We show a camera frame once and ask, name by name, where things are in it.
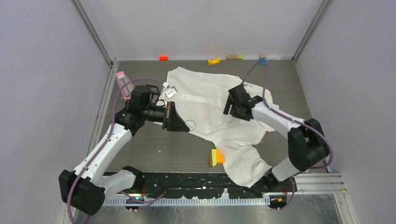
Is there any black frame display box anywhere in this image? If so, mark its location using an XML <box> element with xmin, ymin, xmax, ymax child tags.
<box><xmin>146</xmin><ymin>84</ymin><xmax>160</xmax><ymax>105</ymax></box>

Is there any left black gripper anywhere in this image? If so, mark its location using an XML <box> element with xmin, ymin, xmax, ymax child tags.
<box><xmin>142</xmin><ymin>101</ymin><xmax>190</xmax><ymax>132</ymax></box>

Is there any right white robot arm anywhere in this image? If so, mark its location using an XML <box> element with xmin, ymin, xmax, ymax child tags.
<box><xmin>223</xmin><ymin>84</ymin><xmax>332</xmax><ymax>192</ymax></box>

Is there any red block at wall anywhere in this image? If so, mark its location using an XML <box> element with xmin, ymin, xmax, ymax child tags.
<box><xmin>159</xmin><ymin>56</ymin><xmax>169</xmax><ymax>61</ymax></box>

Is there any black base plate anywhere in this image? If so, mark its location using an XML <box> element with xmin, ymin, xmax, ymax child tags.
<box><xmin>122</xmin><ymin>172</ymin><xmax>297</xmax><ymax>199</ymax></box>

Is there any tan and green block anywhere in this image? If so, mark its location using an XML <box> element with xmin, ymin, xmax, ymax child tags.
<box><xmin>226</xmin><ymin>55</ymin><xmax>244</xmax><ymax>60</ymax></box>

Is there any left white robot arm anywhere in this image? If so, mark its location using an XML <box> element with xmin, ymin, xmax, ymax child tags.
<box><xmin>58</xmin><ymin>84</ymin><xmax>190</xmax><ymax>216</ymax></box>

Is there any pink metronome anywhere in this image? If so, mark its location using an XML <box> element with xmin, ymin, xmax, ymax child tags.
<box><xmin>116</xmin><ymin>71</ymin><xmax>134</xmax><ymax>102</ymax></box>

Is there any blue triangle block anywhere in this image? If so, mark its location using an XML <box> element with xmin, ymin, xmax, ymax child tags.
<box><xmin>258</xmin><ymin>54</ymin><xmax>268</xmax><ymax>66</ymax></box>

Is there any orange yellow block pile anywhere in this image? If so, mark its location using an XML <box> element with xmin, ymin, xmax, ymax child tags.
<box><xmin>209</xmin><ymin>148</ymin><xmax>225</xmax><ymax>168</ymax></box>

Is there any yellow arch block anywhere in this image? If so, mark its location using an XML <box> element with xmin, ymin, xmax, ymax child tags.
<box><xmin>207</xmin><ymin>57</ymin><xmax>221</xmax><ymax>65</ymax></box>

